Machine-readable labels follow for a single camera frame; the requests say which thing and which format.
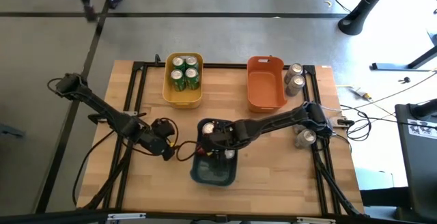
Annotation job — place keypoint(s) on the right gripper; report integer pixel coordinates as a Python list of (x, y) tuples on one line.
[(222, 140)]

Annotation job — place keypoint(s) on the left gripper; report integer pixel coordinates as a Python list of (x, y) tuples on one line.
[(153, 142)]

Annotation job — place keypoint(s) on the red Coca-Cola can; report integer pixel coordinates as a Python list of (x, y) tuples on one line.
[(229, 154), (208, 127)]

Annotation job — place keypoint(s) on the blue plastic bin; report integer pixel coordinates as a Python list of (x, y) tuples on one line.
[(215, 174)]

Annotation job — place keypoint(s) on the yellow plastic bin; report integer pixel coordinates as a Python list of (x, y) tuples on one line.
[(182, 99)]

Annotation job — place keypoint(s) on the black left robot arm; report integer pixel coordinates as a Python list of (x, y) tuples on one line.
[(102, 107)]

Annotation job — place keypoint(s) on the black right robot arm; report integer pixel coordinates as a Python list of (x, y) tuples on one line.
[(273, 123)]

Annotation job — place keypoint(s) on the silver soda can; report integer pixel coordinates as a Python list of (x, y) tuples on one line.
[(295, 82), (293, 69), (299, 129), (307, 137)]

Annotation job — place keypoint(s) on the orange plastic bin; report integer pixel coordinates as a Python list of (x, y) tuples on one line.
[(266, 91)]

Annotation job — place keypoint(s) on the white power adapter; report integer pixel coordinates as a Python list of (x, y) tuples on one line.
[(360, 92)]

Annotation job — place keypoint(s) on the grey box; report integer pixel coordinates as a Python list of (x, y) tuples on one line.
[(375, 178)]

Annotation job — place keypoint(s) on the grey floor object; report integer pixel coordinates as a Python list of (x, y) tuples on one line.
[(12, 132)]

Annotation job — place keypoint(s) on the black stand base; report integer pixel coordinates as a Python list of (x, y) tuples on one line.
[(385, 196)]

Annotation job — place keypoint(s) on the black desk foot bar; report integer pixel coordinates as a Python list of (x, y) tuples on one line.
[(389, 66)]

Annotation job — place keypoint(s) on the small black knob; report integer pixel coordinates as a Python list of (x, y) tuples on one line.
[(405, 79)]

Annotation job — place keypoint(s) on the thick black desk leg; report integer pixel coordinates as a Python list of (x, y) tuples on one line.
[(365, 5)]

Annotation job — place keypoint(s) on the white marker tag sticker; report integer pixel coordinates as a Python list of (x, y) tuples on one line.
[(421, 128)]

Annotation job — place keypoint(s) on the black equipment case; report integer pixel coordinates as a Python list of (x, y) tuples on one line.
[(420, 169)]

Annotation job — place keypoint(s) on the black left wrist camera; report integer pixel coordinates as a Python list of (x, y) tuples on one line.
[(160, 126)]

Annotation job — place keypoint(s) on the black aluminium frame rail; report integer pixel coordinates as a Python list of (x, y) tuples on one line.
[(133, 79), (125, 174), (225, 66), (317, 155), (191, 217), (329, 155)]

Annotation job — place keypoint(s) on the silver arm base bracket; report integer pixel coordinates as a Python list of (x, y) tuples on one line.
[(131, 113)]

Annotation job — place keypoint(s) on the silver frame bracket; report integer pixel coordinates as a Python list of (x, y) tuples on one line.
[(126, 216), (315, 220)]

